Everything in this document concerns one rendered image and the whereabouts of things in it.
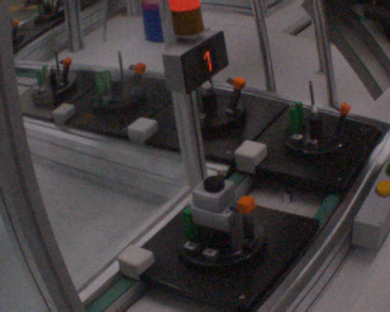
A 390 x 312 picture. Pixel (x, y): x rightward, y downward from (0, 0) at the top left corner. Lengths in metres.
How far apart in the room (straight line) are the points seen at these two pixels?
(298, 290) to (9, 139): 0.68
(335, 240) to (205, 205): 0.23
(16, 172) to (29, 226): 0.04
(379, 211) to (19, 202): 0.84
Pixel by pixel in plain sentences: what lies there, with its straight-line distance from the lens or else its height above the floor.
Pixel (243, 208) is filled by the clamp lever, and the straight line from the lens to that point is 1.03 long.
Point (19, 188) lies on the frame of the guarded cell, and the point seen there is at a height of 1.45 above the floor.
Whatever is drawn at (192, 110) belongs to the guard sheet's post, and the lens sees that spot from 1.22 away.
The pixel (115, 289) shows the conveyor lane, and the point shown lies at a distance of 1.10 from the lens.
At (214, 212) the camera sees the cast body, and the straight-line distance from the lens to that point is 1.04.
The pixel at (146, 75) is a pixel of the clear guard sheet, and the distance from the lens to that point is 1.11.
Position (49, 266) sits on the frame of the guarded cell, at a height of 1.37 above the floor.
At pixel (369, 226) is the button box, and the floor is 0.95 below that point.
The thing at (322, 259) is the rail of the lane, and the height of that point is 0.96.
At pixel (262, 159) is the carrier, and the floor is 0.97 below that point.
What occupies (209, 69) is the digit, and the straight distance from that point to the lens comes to 1.15.
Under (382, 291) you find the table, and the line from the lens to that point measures 1.15.
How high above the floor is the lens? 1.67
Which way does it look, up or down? 31 degrees down
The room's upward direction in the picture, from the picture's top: 9 degrees counter-clockwise
